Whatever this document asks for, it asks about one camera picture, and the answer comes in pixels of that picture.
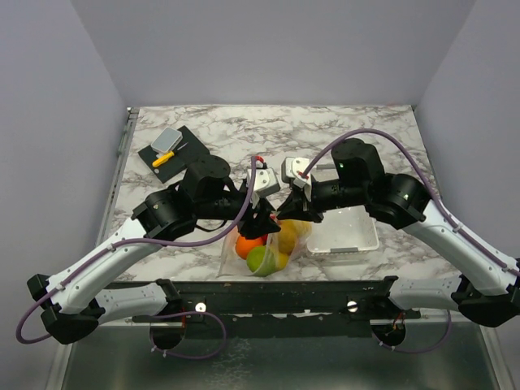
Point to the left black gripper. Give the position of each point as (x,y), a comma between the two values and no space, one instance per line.
(264,223)

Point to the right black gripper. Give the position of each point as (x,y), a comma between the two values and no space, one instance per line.
(293,206)

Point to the yellow orange mango toy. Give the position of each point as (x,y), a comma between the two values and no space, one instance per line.
(292,233)

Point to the orange fruit toy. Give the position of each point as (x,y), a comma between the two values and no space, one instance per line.
(244,246)

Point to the clear zip top bag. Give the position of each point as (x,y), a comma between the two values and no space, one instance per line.
(232,265)

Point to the green pear toy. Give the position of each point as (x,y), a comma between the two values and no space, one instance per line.
(261,261)

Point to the yellow lemon toy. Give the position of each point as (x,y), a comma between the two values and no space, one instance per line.
(281,261)

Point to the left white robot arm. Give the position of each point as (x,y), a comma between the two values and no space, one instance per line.
(77,300)

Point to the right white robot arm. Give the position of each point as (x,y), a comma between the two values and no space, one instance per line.
(486,292)

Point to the white plastic basket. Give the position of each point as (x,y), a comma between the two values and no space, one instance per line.
(349,231)

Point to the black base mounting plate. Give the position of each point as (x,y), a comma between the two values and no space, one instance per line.
(254,309)

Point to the grey plastic box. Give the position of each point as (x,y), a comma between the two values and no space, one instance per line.
(166,141)

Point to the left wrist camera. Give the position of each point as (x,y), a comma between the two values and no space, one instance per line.
(265,184)

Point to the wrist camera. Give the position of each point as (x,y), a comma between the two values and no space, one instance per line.
(265,184)
(292,172)

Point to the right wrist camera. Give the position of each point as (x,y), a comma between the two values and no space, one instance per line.
(292,172)

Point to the aluminium rail frame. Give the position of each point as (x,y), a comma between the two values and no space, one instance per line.
(60,362)

